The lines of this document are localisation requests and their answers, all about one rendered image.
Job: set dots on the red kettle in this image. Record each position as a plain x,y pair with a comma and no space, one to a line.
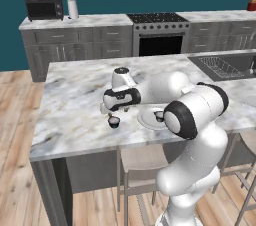
252,3

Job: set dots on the white round plate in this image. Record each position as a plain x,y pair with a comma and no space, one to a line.
148,119

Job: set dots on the pale wooden bar stool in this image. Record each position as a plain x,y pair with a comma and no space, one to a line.
140,170
245,170

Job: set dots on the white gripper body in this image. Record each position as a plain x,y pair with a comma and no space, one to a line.
104,108

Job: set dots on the grey sink basin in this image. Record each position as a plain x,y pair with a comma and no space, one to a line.
230,65

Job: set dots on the dark yogurt container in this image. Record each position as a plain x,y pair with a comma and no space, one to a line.
113,122
159,116

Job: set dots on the black toaster oven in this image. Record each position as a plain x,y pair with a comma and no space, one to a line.
44,8

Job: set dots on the grey base cupboards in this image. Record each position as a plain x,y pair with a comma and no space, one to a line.
216,36
66,50

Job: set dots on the white paper towel roll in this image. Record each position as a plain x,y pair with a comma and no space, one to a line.
73,8

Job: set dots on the grey kitchen island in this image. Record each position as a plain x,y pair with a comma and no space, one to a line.
50,186

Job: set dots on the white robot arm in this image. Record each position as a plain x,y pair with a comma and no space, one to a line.
196,156

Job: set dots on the steel stove with oven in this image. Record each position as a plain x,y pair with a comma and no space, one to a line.
160,33

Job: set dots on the grey sink tap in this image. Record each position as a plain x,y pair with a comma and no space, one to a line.
250,69

